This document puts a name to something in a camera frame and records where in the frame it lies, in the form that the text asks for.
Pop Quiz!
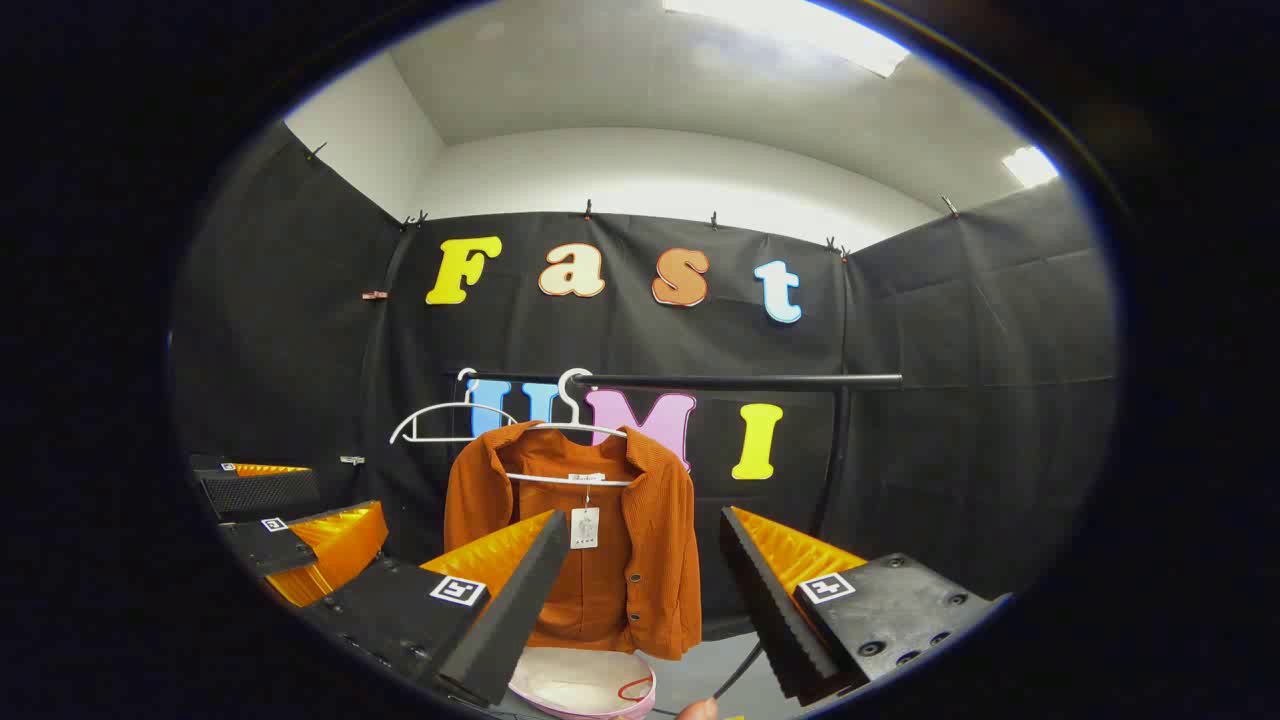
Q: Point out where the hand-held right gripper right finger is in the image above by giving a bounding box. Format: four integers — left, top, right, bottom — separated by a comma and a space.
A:
718, 505, 1011, 706

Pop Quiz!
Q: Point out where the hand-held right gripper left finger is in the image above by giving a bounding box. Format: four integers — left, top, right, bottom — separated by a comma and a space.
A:
300, 508, 571, 709

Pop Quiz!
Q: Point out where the white laundry hamper pink rim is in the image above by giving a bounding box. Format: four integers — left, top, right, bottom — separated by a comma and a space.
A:
508, 645, 658, 720

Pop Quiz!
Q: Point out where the orange ribbed jacket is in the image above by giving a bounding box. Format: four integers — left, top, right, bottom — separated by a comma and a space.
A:
443, 420, 703, 661

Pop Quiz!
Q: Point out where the white clothes hanger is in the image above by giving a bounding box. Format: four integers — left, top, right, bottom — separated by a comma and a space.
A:
503, 368, 635, 489
389, 368, 519, 446

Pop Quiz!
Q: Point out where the black clothes rack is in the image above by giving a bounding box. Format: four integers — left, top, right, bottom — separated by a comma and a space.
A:
445, 371, 904, 546

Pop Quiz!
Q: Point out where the black backdrop cloth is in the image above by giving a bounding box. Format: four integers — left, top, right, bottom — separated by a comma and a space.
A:
172, 125, 1119, 641

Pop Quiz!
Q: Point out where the row of black backdrop clips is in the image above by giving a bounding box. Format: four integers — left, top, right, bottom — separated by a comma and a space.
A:
305, 142, 961, 263

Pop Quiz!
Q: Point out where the small ceiling light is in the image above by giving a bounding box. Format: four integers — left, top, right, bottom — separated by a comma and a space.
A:
1002, 146, 1060, 189

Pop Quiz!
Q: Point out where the long ceiling light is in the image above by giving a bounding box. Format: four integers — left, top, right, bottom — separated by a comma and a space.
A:
662, 0, 913, 79

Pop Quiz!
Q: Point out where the black cable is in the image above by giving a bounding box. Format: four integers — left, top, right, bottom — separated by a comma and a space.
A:
713, 643, 763, 701

